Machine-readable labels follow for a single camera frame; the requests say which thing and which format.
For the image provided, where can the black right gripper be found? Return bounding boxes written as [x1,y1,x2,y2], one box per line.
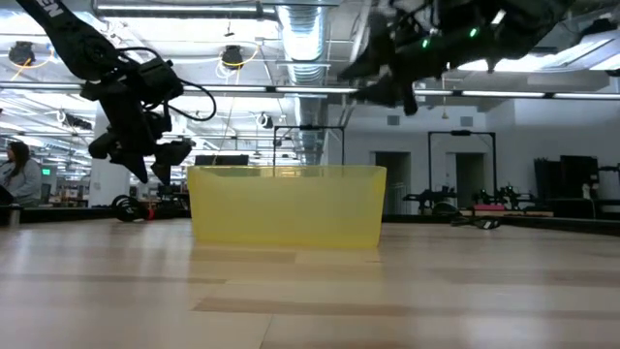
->
[338,0,490,116]

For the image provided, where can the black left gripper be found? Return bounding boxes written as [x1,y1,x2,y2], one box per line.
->
[79,79,195,187]

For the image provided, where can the black cable with red tie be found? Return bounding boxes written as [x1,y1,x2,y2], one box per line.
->
[110,194,157,224]

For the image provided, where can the dark background monitor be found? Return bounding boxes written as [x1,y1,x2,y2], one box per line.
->
[194,154,250,168]

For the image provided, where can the ceiling light strip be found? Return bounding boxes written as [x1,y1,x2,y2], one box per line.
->
[414,88,620,101]
[0,80,360,96]

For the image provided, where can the person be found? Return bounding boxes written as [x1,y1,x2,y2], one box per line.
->
[0,140,45,208]

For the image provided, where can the yellow translucent plastic bin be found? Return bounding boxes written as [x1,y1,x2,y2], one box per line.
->
[186,164,388,250]

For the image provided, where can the stacked black panels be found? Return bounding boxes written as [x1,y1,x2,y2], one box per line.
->
[533,154,602,202]

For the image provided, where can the black gantry frame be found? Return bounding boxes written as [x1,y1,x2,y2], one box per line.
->
[272,124,347,169]
[427,129,498,205]

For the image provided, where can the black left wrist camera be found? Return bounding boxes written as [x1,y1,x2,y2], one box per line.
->
[137,56,184,107]

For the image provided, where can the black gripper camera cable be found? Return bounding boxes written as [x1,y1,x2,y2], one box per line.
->
[115,47,218,123]

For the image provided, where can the silver ceiling duct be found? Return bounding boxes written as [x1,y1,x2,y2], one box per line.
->
[276,0,332,166]

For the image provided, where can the black ceiling cable reel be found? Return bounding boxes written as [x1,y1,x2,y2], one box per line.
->
[221,44,245,70]
[8,40,37,67]

